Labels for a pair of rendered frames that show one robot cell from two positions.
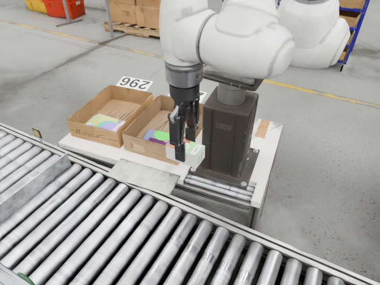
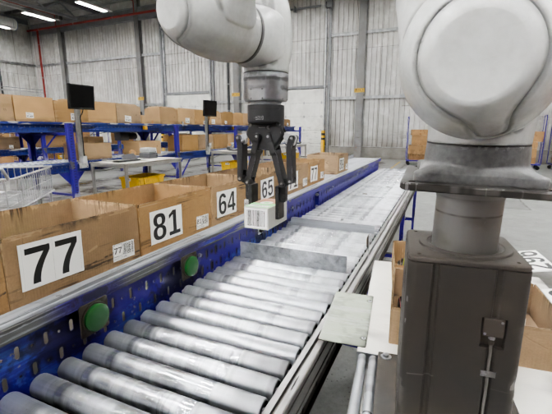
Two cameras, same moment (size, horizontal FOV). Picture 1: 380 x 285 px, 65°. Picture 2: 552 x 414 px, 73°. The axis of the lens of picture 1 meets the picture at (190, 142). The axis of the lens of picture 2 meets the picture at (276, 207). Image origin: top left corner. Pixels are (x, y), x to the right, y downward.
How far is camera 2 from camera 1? 1.06 m
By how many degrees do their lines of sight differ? 79
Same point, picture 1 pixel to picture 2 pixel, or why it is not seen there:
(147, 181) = (339, 319)
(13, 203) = (278, 255)
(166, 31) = not seen: hidden behind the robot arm
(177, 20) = not seen: hidden behind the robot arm
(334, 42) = (413, 25)
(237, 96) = (442, 227)
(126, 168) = (355, 301)
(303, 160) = not seen: outside the picture
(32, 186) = (298, 256)
